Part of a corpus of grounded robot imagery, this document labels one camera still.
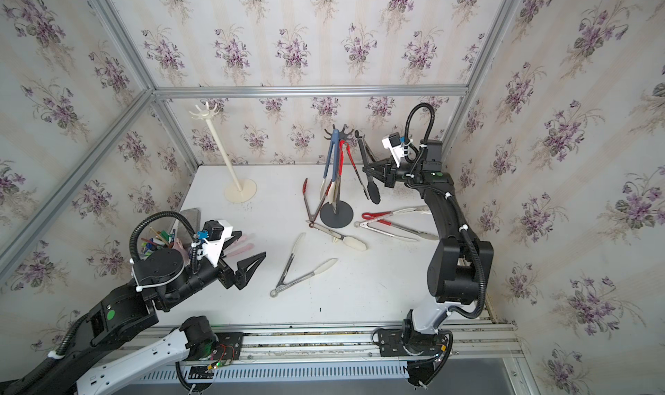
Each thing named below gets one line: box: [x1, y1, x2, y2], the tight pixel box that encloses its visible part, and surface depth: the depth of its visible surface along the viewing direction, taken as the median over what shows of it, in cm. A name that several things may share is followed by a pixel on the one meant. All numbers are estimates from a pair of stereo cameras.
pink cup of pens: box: [140, 226, 181, 257], surface depth 84 cm
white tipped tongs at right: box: [354, 205, 431, 242], surface depth 100 cm
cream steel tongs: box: [269, 232, 338, 298], surface depth 88 cm
